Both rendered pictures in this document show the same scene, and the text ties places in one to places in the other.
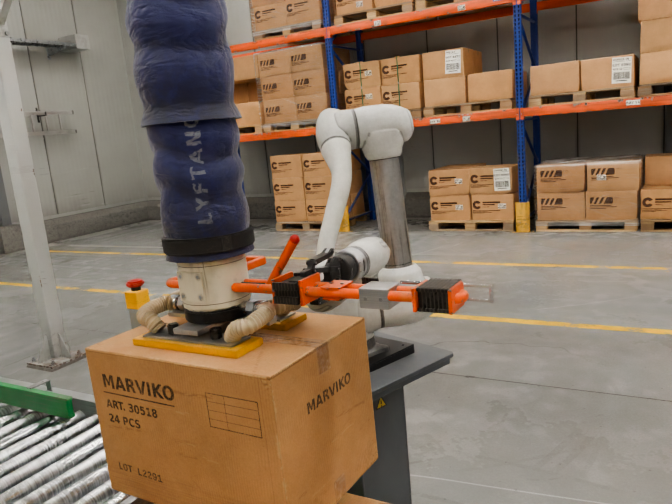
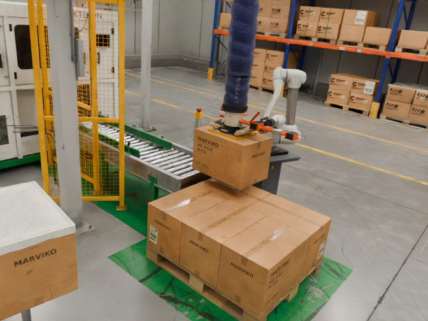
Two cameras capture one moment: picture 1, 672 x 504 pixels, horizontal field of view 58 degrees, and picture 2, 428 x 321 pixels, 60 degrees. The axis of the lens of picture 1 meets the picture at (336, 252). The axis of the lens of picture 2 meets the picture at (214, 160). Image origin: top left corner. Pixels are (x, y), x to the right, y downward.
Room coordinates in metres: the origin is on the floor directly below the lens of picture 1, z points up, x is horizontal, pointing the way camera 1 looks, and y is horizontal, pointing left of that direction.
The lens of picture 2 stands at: (-1.74, -0.02, 2.06)
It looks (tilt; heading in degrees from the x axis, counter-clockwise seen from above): 21 degrees down; 8
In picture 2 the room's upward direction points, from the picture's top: 5 degrees clockwise
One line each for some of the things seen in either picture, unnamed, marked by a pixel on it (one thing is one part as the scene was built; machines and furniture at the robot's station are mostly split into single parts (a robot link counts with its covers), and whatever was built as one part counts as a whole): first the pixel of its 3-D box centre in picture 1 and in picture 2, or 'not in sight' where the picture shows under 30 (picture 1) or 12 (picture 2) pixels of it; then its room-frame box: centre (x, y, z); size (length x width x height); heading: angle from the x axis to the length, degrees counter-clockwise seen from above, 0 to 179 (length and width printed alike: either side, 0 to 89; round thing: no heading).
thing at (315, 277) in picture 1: (296, 288); (256, 125); (1.37, 0.10, 1.20); 0.10 x 0.08 x 0.06; 149
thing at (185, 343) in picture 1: (194, 335); (225, 132); (1.42, 0.36, 1.09); 0.34 x 0.10 x 0.05; 59
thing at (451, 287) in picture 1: (438, 296); (291, 135); (1.18, -0.20, 1.21); 0.08 x 0.07 x 0.05; 59
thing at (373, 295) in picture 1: (379, 295); (277, 132); (1.26, -0.09, 1.20); 0.07 x 0.07 x 0.04; 59
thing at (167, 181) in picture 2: not in sight; (107, 153); (1.94, 1.73, 0.50); 2.31 x 0.05 x 0.19; 60
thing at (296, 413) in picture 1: (235, 404); (230, 153); (1.49, 0.30, 0.87); 0.60 x 0.40 x 0.40; 57
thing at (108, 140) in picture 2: not in sight; (93, 135); (2.17, 2.01, 0.60); 1.60 x 0.10 x 0.09; 60
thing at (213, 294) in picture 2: not in sight; (234, 257); (1.04, 0.12, 0.07); 1.20 x 1.00 x 0.14; 60
